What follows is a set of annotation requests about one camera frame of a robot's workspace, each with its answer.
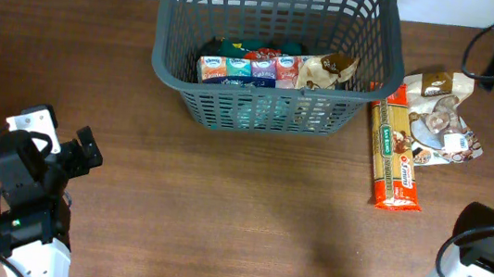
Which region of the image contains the grey plastic basket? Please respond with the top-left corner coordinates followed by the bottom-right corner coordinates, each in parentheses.
top-left (151, 0), bottom-right (405, 135)

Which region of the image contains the coconut pouch beige brown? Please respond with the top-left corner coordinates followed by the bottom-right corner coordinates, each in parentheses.
top-left (295, 53), bottom-right (360, 90)

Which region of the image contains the mushroom pouch beige brown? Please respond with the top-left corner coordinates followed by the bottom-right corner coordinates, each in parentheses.
top-left (403, 72), bottom-right (484, 167)

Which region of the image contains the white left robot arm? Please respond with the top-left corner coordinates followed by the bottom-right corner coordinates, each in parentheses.
top-left (0, 127), bottom-right (103, 277)

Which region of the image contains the Kleenex tissue multipack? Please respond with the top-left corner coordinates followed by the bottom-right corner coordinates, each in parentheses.
top-left (196, 56), bottom-right (310, 90)

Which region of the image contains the San Remo spaghetti pack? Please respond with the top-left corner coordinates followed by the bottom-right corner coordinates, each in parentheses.
top-left (369, 84), bottom-right (422, 211)

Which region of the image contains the green Nescafe coffee bag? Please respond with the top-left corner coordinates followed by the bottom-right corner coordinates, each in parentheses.
top-left (204, 37), bottom-right (307, 60)

